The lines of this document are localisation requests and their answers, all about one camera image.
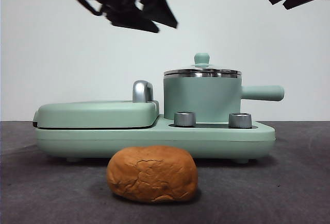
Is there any mint green steamer pot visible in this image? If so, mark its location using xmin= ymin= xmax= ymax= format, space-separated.
xmin=163 ymin=71 xmax=285 ymax=122

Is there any mint green griddle cover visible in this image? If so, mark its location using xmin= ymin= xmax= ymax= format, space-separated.
xmin=32 ymin=99 xmax=160 ymax=130

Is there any glass pot lid green knob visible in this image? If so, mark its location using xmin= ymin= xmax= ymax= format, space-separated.
xmin=163 ymin=52 xmax=242 ymax=77

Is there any brown potato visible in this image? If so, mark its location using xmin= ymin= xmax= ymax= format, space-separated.
xmin=106 ymin=145 xmax=199 ymax=204

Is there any chrome griddle handle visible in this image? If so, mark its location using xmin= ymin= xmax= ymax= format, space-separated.
xmin=132 ymin=80 xmax=156 ymax=103

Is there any mint green breakfast maker base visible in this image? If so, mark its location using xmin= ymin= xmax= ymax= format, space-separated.
xmin=35 ymin=114 xmax=276 ymax=164

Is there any silver control knob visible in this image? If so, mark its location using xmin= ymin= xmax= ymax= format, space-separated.
xmin=173 ymin=111 xmax=197 ymax=127
xmin=228 ymin=112 xmax=252 ymax=129

